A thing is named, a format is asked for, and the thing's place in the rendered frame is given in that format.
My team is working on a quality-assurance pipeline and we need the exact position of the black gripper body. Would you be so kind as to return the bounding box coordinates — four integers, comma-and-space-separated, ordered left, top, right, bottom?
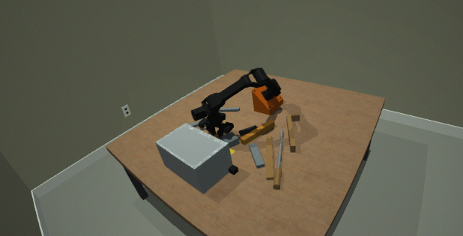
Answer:
198, 113, 234, 133

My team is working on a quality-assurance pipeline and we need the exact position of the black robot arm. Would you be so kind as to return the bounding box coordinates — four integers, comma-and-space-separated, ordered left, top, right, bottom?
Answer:
191, 68, 281, 121

